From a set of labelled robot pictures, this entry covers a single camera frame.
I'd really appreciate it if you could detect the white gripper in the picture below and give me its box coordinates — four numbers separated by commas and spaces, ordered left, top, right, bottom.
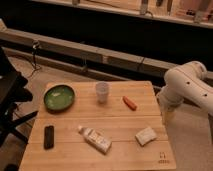
156, 93, 178, 128

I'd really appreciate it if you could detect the white sponge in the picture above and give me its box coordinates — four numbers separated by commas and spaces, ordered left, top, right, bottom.
135, 127, 157, 146

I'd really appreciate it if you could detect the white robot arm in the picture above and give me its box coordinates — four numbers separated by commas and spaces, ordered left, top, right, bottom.
156, 61, 213, 124

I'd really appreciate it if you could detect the orange carrot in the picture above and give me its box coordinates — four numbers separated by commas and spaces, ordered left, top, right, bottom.
122, 96, 137, 111

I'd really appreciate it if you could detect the white plastic bottle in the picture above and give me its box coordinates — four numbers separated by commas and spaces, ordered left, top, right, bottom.
78, 125, 112, 154

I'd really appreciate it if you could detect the green bowl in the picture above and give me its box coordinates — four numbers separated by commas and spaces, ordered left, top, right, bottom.
43, 84, 75, 112

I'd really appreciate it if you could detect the black chair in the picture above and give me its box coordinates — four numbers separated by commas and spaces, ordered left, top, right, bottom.
0, 46, 37, 147

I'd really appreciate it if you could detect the black cable on floor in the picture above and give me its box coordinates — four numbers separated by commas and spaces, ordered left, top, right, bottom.
27, 40, 43, 79

